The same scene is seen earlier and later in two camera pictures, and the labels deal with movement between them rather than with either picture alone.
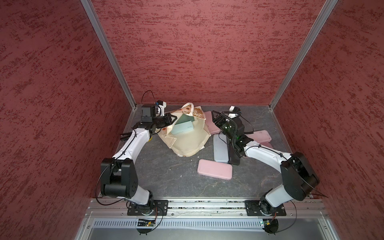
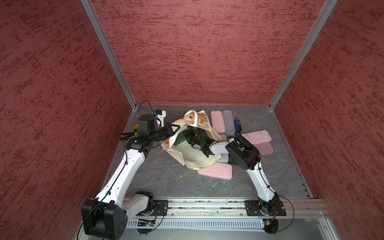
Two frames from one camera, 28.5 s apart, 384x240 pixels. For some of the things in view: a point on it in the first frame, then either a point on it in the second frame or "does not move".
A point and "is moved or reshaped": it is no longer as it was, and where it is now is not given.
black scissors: [125, 136] does not move
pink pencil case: [260, 136] does not move
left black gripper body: [165, 121] → [162, 133]
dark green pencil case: [184, 118] → [180, 137]
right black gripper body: [225, 129] → [193, 138]
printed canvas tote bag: [185, 144] is moved or reshaped
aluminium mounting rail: [105, 208] does not move
